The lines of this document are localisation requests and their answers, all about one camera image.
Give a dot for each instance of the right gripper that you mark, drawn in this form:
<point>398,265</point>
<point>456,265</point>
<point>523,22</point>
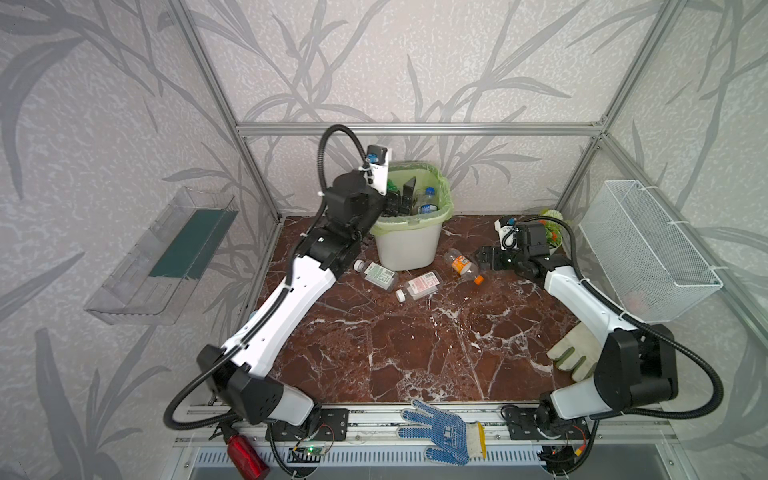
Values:
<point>496,258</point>

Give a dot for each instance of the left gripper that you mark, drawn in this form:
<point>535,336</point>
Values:
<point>395,201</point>

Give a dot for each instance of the clear bottle orange label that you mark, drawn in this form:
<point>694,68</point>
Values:
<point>466,270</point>

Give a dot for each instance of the small bottle blue label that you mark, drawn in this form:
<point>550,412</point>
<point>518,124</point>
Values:
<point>427,202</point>

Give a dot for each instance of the clear bottle pink label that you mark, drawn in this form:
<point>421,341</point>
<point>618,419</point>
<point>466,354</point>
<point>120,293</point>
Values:
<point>419,287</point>

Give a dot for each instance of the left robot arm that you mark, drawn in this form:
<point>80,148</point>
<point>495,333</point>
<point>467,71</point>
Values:
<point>238,371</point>

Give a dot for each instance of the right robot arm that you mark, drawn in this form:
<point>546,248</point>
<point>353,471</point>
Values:
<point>637,363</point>

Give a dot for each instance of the white trash bin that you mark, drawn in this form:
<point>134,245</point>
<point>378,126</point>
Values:
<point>409,250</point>

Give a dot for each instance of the green plastic bin liner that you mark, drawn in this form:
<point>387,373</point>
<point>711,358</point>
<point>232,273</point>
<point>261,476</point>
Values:
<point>426,175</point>

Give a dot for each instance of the potted plant white pot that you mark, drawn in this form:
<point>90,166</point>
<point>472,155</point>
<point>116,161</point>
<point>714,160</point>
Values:
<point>553,229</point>

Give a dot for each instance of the cream rubber glove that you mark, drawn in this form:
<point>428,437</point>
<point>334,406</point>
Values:
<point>577,353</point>

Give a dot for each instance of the blue dotted work glove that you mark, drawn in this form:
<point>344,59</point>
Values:
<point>454,442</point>

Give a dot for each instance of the green circuit board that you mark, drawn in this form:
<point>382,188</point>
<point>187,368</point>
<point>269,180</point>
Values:
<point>309,453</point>

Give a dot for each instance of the red spray bottle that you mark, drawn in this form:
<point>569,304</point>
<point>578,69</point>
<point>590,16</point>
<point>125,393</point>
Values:
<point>242,454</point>

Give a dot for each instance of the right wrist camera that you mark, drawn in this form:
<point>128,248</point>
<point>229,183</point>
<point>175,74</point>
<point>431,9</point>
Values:
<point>507,232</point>

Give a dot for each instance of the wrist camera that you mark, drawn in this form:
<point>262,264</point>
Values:
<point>376,166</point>
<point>507,232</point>

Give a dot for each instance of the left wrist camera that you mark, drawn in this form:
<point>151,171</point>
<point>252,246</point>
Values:
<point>376,166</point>

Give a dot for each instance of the white wire mesh basket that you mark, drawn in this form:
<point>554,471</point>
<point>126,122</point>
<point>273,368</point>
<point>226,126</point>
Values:
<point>652,266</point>

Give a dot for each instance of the clear acrylic wall shelf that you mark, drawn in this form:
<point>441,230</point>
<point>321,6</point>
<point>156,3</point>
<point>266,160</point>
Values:
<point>153,283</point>

